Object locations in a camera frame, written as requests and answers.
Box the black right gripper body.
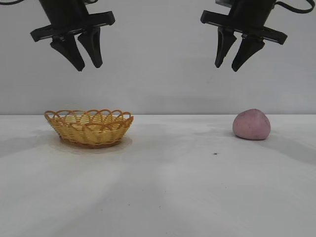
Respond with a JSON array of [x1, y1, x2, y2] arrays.
[[200, 0, 288, 45]]

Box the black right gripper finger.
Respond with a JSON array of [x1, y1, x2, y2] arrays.
[[231, 34, 266, 73], [214, 26, 238, 69]]

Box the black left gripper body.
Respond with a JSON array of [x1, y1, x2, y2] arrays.
[[30, 0, 116, 42]]

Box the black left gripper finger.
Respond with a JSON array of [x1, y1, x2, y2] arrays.
[[50, 36, 86, 73], [77, 26, 103, 69]]

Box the pink round bun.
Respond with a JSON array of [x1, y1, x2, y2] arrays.
[[232, 108, 271, 141]]

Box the woven yellow wicker basket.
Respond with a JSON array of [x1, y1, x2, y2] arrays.
[[44, 108, 135, 149]]

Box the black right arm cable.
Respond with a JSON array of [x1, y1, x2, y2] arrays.
[[276, 0, 313, 16]]

